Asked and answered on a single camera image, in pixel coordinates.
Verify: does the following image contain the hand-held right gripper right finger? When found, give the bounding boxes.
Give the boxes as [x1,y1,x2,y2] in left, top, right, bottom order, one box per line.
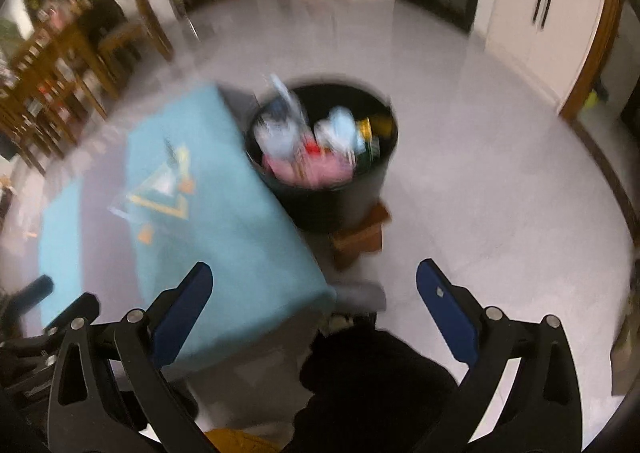
[415,259,583,453]

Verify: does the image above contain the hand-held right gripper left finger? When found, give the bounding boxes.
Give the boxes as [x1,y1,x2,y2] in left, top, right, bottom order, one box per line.
[47,261,216,453]

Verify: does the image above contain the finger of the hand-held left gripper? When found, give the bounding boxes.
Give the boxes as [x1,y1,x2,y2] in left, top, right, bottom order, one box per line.
[44,292,102,334]
[15,275,54,310]

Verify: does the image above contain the black bucket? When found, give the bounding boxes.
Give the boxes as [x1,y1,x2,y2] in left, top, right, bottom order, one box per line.
[244,80,400,235]

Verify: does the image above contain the pink white plastic bag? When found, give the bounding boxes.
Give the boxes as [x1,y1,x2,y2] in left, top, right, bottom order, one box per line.
[262,153,354,190]

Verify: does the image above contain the yellow snack bag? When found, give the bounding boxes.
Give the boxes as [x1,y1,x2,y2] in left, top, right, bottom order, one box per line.
[355,118,384,157]

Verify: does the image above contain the light blue face mask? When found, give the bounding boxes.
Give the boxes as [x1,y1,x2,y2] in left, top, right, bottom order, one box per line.
[314,107,359,154]

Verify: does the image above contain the blue grey printed tablecloth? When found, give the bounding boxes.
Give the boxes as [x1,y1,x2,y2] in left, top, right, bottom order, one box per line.
[39,85,337,370]

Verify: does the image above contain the black pants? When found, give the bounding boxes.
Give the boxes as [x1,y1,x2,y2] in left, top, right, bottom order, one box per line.
[294,325,459,453]

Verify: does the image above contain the wooden stool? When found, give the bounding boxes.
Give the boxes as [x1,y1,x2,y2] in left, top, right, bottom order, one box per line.
[331,202,392,272]

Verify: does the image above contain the yellow sweater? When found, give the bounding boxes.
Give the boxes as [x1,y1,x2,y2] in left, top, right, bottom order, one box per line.
[204,427,273,453]

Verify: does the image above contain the wooden dining table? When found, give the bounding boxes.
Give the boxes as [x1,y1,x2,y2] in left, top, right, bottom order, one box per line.
[27,23,127,120]

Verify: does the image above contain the white wardrobe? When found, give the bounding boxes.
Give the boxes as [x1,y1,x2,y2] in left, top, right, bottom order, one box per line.
[484,0,609,104]

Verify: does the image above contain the wooden door frame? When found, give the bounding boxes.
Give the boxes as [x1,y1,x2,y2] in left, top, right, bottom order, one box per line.
[558,0,624,122]

